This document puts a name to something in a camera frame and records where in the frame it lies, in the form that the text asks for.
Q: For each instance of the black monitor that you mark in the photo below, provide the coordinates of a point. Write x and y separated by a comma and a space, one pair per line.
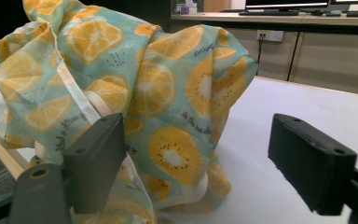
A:
286, 3
354, 2

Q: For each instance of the white small box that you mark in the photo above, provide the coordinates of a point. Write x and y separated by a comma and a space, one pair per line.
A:
192, 6

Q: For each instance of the black computer mouse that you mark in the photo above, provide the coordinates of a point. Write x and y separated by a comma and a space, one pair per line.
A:
317, 13

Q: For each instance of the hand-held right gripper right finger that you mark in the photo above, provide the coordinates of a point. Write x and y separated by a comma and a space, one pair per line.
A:
313, 165

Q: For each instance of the fruit print fabric bag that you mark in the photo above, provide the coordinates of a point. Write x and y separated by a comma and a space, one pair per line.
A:
167, 93

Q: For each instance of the white table mat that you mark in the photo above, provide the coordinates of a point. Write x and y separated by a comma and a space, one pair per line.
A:
276, 193

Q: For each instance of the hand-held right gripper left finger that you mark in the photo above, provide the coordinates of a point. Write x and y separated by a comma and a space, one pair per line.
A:
93, 161

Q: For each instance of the purple small object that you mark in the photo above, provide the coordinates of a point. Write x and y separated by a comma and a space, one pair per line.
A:
184, 10

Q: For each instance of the white wall socket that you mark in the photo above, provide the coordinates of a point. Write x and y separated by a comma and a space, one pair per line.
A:
275, 35

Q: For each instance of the beige cabinet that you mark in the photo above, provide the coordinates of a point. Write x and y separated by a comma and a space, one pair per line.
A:
332, 59

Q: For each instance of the wooden desk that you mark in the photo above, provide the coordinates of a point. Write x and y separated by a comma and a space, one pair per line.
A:
230, 18

